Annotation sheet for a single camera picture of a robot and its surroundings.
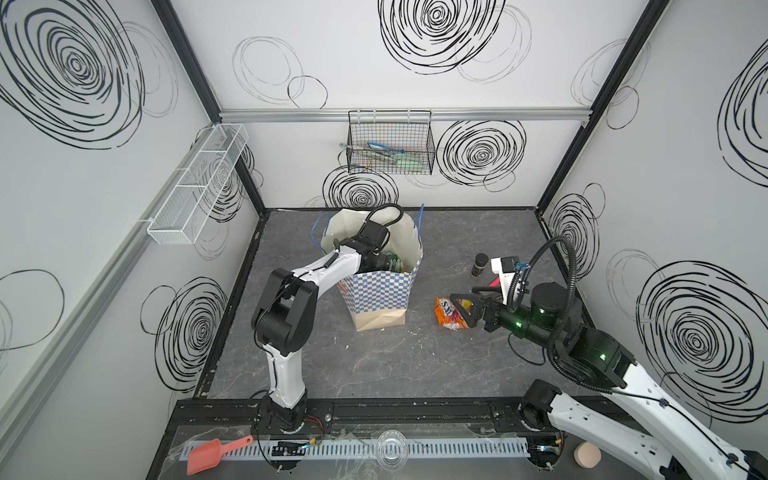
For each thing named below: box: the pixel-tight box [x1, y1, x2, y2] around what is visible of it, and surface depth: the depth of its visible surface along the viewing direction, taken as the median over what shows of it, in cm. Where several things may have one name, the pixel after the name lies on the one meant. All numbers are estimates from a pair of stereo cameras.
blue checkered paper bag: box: [312, 204, 425, 332], surface depth 80 cm
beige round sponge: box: [573, 441, 602, 469], surface depth 68 cm
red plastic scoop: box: [187, 435, 255, 476], surface depth 70 cm
